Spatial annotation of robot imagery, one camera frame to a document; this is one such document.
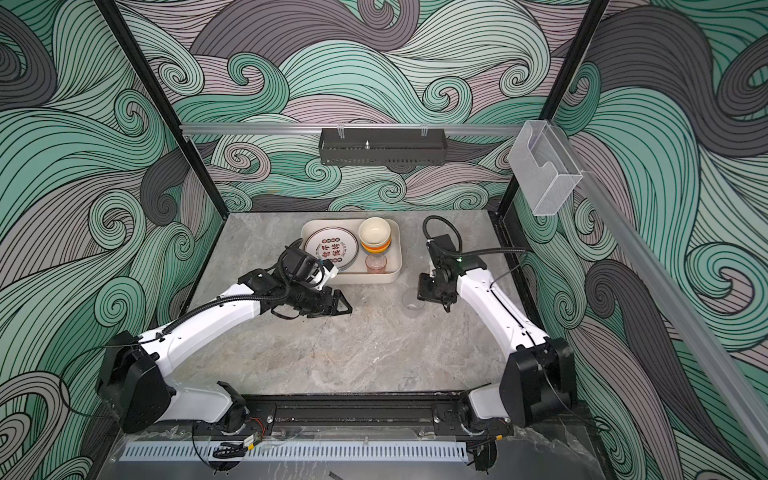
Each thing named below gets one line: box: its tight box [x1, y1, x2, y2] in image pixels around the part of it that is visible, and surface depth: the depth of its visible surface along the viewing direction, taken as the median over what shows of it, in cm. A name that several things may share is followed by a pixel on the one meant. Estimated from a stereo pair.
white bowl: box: [358, 217, 391, 245], surface depth 106 cm
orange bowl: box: [360, 240, 392, 250], surface depth 103 cm
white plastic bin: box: [300, 218, 403, 285], surface depth 106 cm
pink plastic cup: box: [365, 254, 388, 274], surface depth 102 cm
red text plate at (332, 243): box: [304, 226, 359, 269], surface depth 109 cm
